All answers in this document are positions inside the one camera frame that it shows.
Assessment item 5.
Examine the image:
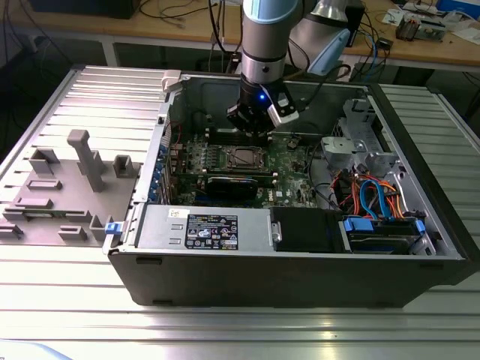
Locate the black monitor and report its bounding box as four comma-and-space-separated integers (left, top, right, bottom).
28, 0, 135, 20

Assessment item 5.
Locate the grey parts rack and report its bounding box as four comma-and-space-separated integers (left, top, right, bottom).
0, 129, 146, 248

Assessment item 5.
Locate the black wire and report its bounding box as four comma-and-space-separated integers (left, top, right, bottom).
305, 144, 338, 211

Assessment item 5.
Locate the CPU socket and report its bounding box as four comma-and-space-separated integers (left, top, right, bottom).
220, 143, 271, 172

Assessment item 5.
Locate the pale grey case latch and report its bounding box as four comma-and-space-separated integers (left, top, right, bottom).
160, 70, 184, 93

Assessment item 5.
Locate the silver metal drive cage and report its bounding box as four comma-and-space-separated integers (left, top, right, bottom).
320, 96, 412, 196

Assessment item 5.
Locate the blue wire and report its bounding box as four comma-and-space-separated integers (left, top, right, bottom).
358, 179, 387, 221

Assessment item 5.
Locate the grey electronic device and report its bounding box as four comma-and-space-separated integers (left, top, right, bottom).
416, 17, 448, 41

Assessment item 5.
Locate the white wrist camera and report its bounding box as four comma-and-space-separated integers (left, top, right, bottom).
266, 91, 300, 128

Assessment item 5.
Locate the silver CPU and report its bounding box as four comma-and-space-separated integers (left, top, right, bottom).
232, 148, 260, 167

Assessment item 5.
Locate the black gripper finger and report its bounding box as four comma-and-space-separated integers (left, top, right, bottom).
249, 112, 272, 140
226, 103, 253, 137

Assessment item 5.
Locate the metal socket cover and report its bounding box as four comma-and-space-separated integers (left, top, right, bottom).
223, 145, 269, 170

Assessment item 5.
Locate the black graphics card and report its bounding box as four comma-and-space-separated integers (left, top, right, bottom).
205, 174, 260, 202

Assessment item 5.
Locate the grey power supply unit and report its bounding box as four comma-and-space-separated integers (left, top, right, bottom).
134, 204, 273, 253

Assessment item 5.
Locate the wooden desk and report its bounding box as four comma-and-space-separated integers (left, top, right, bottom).
0, 0, 480, 71

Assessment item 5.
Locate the red orange wire bundle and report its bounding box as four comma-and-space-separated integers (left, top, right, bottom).
332, 170, 362, 212

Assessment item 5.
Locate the black disk bay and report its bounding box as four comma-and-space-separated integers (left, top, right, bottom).
269, 205, 344, 253

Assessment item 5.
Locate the white paper sheet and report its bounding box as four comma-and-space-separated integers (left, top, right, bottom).
451, 22, 480, 48
385, 7, 405, 26

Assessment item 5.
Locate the green motherboard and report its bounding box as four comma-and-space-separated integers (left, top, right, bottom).
168, 130, 327, 209

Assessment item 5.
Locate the dark copper cooler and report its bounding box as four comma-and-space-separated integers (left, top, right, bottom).
396, 16, 418, 41

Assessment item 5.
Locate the hard disk in blue carrier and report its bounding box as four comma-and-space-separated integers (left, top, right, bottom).
339, 215, 427, 256

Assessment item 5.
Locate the black PC case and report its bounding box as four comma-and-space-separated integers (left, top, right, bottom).
103, 70, 480, 308

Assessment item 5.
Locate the blue box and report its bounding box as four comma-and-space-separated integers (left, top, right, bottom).
437, 0, 480, 13

